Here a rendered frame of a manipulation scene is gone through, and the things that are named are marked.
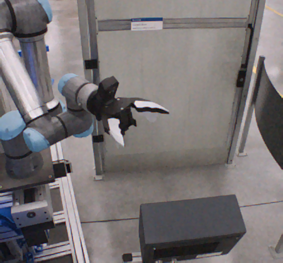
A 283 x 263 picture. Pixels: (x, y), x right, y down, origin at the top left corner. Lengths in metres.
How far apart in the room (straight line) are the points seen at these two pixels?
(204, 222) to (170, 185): 1.79
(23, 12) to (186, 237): 0.78
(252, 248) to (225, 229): 1.52
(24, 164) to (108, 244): 1.18
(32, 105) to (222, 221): 0.60
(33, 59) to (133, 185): 1.71
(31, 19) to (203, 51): 1.40
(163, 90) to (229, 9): 0.71
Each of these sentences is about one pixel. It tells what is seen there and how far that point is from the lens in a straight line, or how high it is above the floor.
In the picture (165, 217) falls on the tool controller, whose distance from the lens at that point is 0.80.
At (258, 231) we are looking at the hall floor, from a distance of 2.43.
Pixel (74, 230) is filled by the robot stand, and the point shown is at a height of 0.23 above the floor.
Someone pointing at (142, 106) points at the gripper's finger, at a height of 1.47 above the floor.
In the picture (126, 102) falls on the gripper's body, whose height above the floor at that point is 1.47.
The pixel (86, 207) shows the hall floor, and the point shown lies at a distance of 2.46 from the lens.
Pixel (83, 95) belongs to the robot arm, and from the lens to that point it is 0.84.
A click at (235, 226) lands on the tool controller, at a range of 0.83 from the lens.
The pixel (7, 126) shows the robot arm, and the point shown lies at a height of 1.26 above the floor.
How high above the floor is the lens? 1.88
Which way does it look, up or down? 35 degrees down
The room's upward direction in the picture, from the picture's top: straight up
